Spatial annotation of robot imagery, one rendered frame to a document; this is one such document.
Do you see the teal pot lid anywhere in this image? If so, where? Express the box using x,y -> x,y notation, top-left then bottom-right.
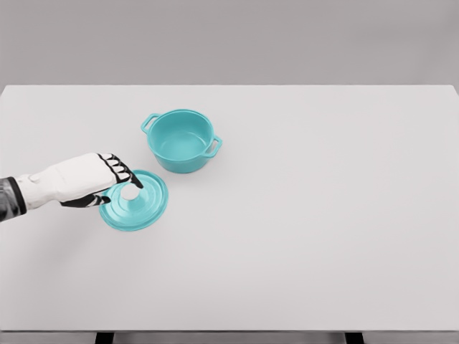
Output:
98,169 -> 169,233

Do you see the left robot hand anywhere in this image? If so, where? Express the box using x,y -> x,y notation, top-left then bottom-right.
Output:
52,152 -> 144,209

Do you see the teal pot with handles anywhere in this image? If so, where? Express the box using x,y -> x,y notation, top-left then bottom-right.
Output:
140,109 -> 223,175

